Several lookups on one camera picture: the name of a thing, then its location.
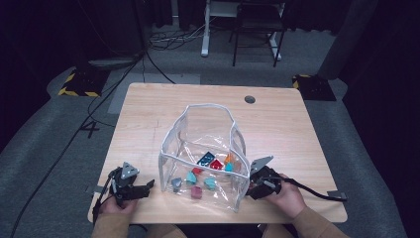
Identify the person's left hand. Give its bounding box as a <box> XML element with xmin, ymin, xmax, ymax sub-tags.
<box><xmin>98</xmin><ymin>195</ymin><xmax>139</xmax><ymax>215</ymax></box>

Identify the cable bundle on floor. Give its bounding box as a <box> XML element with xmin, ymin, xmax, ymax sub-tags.
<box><xmin>148</xmin><ymin>24</ymin><xmax>207</xmax><ymax>52</ymax></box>

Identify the grey blue toy brick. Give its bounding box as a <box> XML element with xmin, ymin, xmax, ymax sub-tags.
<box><xmin>170</xmin><ymin>177</ymin><xmax>183</xmax><ymax>193</ymax></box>

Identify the person's right hand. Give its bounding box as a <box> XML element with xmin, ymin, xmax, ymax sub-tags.
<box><xmin>265</xmin><ymin>174</ymin><xmax>307</xmax><ymax>220</ymax></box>

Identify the short black floor cable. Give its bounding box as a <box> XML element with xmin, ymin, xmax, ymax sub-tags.
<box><xmin>143</xmin><ymin>49</ymin><xmax>176</xmax><ymax>84</ymax></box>

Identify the dark blue toy brick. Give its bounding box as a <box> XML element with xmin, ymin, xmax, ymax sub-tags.
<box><xmin>196</xmin><ymin>151</ymin><xmax>216</xmax><ymax>167</ymax></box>

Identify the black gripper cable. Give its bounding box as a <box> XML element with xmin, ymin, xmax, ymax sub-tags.
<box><xmin>92</xmin><ymin>170</ymin><xmax>115</xmax><ymax>226</ymax></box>
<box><xmin>279</xmin><ymin>178</ymin><xmax>332</xmax><ymax>200</ymax></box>

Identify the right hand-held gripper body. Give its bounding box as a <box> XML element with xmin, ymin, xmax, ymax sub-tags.
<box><xmin>250</xmin><ymin>156</ymin><xmax>283</xmax><ymax>196</ymax></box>

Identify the long black floor cable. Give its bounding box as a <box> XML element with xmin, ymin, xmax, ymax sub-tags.
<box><xmin>9</xmin><ymin>53</ymin><xmax>147</xmax><ymax>238</ymax></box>

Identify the grey curtain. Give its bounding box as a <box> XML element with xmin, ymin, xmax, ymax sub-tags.
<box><xmin>317</xmin><ymin>0</ymin><xmax>379</xmax><ymax>80</ymax></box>

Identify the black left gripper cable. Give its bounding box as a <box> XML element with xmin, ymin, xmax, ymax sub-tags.
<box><xmin>92</xmin><ymin>170</ymin><xmax>115</xmax><ymax>226</ymax></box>

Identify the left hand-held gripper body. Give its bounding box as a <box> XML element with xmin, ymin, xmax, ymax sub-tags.
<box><xmin>107</xmin><ymin>161</ymin><xmax>142</xmax><ymax>202</ymax></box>

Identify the transparent plastic bag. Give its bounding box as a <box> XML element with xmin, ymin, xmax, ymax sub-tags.
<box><xmin>157</xmin><ymin>102</ymin><xmax>254</xmax><ymax>213</ymax></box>

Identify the black yellow striped base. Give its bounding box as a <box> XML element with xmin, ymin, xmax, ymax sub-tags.
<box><xmin>57</xmin><ymin>67</ymin><xmax>110</xmax><ymax>98</ymax></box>
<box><xmin>291</xmin><ymin>73</ymin><xmax>337</xmax><ymax>102</ymax></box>

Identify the black chair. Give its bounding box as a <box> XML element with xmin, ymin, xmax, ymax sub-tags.
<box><xmin>229</xmin><ymin>0</ymin><xmax>287</xmax><ymax>68</ymax></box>

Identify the grey stand base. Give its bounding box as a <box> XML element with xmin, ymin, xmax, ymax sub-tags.
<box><xmin>87</xmin><ymin>58</ymin><xmax>138</xmax><ymax>70</ymax></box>

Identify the white desk frame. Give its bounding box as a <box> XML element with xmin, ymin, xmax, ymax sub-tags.
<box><xmin>201</xmin><ymin>0</ymin><xmax>283</xmax><ymax>61</ymax></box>

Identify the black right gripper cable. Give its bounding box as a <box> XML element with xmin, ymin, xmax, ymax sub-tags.
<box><xmin>279</xmin><ymin>178</ymin><xmax>332</xmax><ymax>200</ymax></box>

